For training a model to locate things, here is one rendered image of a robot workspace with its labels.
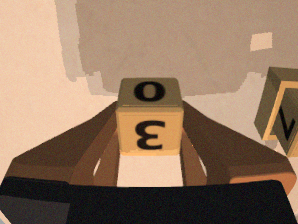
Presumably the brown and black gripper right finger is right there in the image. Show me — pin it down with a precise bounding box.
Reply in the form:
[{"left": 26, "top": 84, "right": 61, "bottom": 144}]
[{"left": 179, "top": 100, "right": 297, "bottom": 196}]

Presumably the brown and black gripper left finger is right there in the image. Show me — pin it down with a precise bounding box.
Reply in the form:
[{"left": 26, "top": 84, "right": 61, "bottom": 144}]
[{"left": 3, "top": 101, "right": 120, "bottom": 186}]

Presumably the tan number cube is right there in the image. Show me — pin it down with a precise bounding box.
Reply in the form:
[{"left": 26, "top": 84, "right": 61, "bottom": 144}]
[
  {"left": 272, "top": 88, "right": 298, "bottom": 158},
  {"left": 116, "top": 78, "right": 184, "bottom": 156}
]

